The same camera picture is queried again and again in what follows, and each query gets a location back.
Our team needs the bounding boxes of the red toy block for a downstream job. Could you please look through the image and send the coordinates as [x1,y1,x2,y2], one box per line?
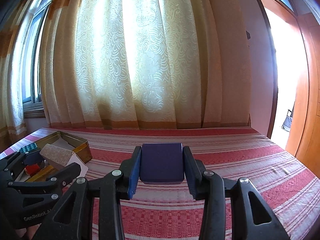
[25,164,41,177]

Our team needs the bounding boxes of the white cardboard box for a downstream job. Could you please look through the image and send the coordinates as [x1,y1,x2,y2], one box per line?
[40,144,88,178]

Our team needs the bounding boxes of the teal toy brick block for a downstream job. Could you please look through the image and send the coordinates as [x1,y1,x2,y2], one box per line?
[20,142,38,153]

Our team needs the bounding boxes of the purple cube block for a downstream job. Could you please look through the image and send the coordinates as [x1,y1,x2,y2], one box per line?
[139,143,184,185]

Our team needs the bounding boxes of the person's left hand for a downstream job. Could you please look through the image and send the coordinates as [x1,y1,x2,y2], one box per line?
[15,224,41,240]

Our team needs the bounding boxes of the gold metal tin tray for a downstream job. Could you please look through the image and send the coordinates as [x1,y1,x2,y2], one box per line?
[15,131,92,182]

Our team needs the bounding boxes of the pink striped bedspread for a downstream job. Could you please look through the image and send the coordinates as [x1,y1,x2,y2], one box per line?
[1,127,319,239]

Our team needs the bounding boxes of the orange wooden door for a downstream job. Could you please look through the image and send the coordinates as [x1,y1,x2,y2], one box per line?
[261,0,319,174]

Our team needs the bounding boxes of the left side curtain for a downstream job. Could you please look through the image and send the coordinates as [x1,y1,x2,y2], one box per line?
[1,3,26,151]

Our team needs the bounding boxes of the cream patterned curtain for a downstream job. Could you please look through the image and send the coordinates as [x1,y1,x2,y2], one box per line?
[40,0,251,129]

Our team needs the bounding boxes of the window frame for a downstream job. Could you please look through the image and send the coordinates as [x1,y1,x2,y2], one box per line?
[22,0,51,118]

